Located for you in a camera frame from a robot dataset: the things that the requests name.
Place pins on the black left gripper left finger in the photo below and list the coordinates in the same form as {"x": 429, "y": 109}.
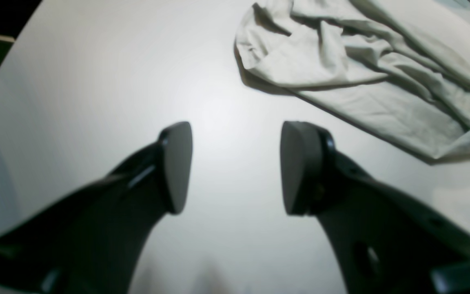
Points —
{"x": 90, "y": 241}

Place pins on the beige t-shirt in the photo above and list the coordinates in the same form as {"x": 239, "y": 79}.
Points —
{"x": 399, "y": 69}

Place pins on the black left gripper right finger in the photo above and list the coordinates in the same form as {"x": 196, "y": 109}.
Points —
{"x": 385, "y": 241}

